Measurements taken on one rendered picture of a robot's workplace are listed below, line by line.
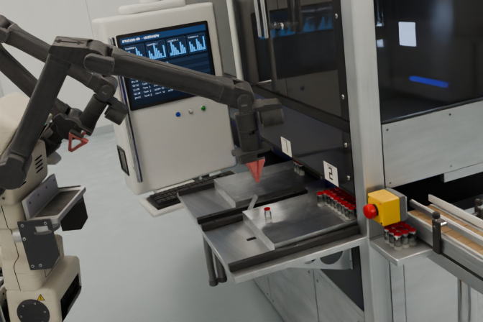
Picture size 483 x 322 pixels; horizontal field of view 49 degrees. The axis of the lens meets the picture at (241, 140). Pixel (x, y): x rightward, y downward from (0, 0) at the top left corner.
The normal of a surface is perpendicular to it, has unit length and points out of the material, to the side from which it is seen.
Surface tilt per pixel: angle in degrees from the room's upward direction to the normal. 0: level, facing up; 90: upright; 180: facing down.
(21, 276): 90
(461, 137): 90
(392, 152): 90
